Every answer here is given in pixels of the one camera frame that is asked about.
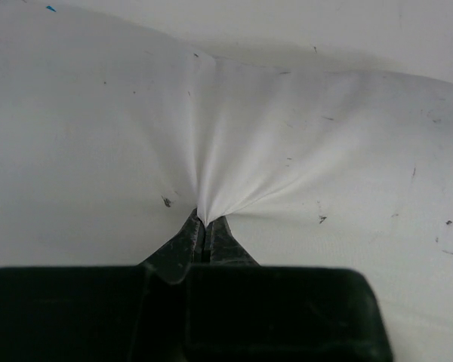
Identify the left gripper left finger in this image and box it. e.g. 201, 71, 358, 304
0, 213, 204, 361

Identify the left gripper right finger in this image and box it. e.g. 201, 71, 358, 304
184, 218, 394, 361

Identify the white pillow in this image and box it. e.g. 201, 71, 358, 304
0, 1, 453, 361

